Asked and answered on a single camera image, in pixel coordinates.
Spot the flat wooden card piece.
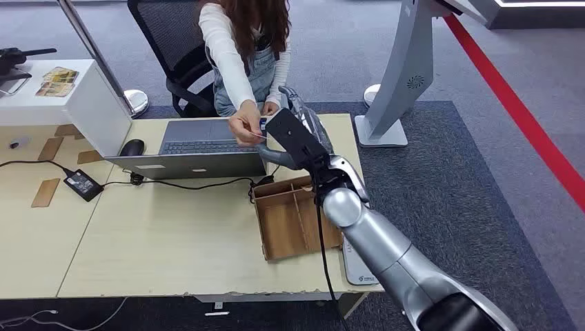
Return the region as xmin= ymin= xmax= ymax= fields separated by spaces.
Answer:
xmin=54 ymin=124 xmax=86 ymax=141
xmin=30 ymin=178 xmax=61 ymax=209
xmin=37 ymin=136 xmax=65 ymax=161
xmin=77 ymin=150 xmax=105 ymax=166

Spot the black mesh office chair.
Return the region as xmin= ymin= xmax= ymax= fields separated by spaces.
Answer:
xmin=127 ymin=0 xmax=220 ymax=119

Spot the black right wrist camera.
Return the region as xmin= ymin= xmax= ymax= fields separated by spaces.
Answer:
xmin=266 ymin=108 xmax=331 ymax=171

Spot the person's right hand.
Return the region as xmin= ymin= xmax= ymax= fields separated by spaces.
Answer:
xmin=228 ymin=99 xmax=264 ymax=148

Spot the black power adapter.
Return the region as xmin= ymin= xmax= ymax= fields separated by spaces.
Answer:
xmin=63 ymin=169 xmax=105 ymax=202

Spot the grey laptop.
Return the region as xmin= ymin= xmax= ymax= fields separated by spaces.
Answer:
xmin=105 ymin=117 xmax=268 ymax=181

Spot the black laptop charging cable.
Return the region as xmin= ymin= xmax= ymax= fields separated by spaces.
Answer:
xmin=101 ymin=165 xmax=281 ymax=205

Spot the wooden divided box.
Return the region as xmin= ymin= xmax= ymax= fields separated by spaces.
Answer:
xmin=251 ymin=174 xmax=344 ymax=262

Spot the black mains power cord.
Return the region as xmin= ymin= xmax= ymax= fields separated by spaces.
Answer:
xmin=0 ymin=159 xmax=75 ymax=177

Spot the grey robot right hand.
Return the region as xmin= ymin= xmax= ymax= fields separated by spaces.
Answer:
xmin=255 ymin=86 xmax=335 ymax=172

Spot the small dark tray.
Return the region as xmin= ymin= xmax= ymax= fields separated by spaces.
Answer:
xmin=0 ymin=68 xmax=33 ymax=97

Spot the long white cable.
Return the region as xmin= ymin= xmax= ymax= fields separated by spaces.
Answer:
xmin=0 ymin=297 xmax=129 ymax=331

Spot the black computer mouse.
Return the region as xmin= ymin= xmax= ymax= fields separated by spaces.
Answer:
xmin=119 ymin=139 xmax=146 ymax=158

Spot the person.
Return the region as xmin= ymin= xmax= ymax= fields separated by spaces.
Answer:
xmin=199 ymin=0 xmax=293 ymax=147

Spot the grey card reader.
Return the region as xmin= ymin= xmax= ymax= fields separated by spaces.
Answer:
xmin=341 ymin=237 xmax=381 ymax=287

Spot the white cabinet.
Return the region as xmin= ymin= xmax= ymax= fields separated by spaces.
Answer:
xmin=0 ymin=59 xmax=133 ymax=159

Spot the white round stanchion base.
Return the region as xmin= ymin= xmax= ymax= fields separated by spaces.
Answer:
xmin=363 ymin=83 xmax=381 ymax=109

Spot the black handheld device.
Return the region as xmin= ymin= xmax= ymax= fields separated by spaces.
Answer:
xmin=0 ymin=47 xmax=58 ymax=77

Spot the blue-grey rug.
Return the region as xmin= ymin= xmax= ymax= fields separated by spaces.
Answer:
xmin=137 ymin=100 xmax=577 ymax=331

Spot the short white cable with plug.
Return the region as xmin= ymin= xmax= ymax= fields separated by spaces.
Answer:
xmin=0 ymin=310 xmax=59 ymax=326

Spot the grey kiosk stand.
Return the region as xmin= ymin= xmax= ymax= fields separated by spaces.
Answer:
xmin=354 ymin=0 xmax=488 ymax=148

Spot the chrome stanchion post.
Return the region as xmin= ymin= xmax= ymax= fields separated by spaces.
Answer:
xmin=57 ymin=0 xmax=150 ymax=120

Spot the grey platform with light strip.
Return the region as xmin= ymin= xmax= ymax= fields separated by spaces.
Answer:
xmin=466 ymin=0 xmax=585 ymax=30

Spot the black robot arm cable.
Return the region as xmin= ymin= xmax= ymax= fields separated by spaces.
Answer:
xmin=313 ymin=170 xmax=341 ymax=305

